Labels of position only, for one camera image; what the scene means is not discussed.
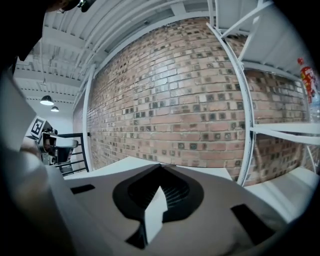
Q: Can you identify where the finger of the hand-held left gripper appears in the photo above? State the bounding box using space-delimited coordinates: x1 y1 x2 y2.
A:
54 136 79 150

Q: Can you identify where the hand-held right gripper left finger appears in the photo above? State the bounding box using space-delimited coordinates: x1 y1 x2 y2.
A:
63 163 162 256

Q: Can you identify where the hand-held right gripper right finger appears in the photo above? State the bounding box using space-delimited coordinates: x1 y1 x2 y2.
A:
159 163 288 256

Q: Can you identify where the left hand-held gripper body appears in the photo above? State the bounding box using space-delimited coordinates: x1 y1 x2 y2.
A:
24 115 60 167

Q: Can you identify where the black metal railing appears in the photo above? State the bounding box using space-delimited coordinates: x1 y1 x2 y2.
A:
53 132 90 176

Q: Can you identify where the large black pendant lamp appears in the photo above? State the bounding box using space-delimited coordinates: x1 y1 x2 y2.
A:
39 94 55 106

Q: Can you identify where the white metal shelf rack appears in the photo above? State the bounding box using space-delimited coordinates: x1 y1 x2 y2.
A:
206 0 320 187

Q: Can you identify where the blue label plastic bottle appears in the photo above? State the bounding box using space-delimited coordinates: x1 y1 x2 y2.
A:
308 94 320 123

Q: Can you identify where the red label plastic bottle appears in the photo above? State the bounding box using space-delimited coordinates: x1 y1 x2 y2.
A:
296 57 320 103

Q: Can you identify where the white post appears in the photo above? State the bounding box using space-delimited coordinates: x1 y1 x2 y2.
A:
81 63 97 173

